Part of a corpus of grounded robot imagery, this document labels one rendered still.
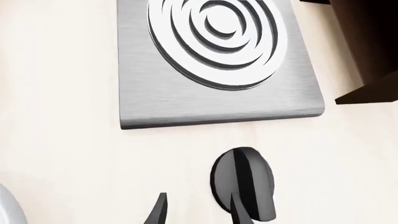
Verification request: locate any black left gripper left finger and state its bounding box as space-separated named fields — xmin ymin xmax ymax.
xmin=143 ymin=192 xmax=168 ymax=224

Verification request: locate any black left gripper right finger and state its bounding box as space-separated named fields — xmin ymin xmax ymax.
xmin=230 ymin=192 xmax=255 ymax=224

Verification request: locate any round black stove knob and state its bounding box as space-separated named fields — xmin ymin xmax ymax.
xmin=210 ymin=146 xmax=277 ymax=222

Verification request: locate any flat stove plate with rings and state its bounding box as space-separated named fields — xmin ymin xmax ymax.
xmin=116 ymin=0 xmax=325 ymax=131

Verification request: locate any white round bowl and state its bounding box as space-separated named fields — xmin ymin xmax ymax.
xmin=0 ymin=183 xmax=29 ymax=224

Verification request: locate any dark brown wooden cabinet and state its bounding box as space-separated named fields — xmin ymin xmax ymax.
xmin=299 ymin=0 xmax=398 ymax=105

